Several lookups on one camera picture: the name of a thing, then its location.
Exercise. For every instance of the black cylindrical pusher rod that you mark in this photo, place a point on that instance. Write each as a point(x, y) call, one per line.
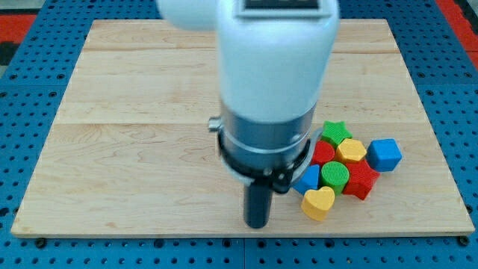
point(256, 204)

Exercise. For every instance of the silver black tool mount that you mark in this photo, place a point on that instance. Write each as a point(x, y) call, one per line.
point(272, 153)

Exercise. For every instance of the yellow heart block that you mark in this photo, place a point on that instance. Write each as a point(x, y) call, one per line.
point(316, 204)

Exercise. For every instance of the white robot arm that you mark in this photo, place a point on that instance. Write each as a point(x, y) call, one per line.
point(272, 56)

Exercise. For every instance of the blue triangle block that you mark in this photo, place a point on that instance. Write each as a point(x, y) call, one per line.
point(309, 181)

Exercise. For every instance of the red cylinder block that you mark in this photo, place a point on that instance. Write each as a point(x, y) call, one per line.
point(323, 153)

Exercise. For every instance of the green star block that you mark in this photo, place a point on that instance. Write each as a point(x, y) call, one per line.
point(335, 132)

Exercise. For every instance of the green cylinder block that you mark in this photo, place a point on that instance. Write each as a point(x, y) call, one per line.
point(335, 175)

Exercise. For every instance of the yellow hexagon block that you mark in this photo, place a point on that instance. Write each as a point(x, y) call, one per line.
point(350, 151)

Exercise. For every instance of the red star block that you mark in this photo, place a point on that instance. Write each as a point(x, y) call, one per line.
point(362, 179)

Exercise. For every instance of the blue cube block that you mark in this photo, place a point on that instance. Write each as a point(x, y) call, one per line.
point(383, 155)

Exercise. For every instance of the wooden board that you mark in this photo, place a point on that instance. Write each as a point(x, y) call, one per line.
point(129, 154)

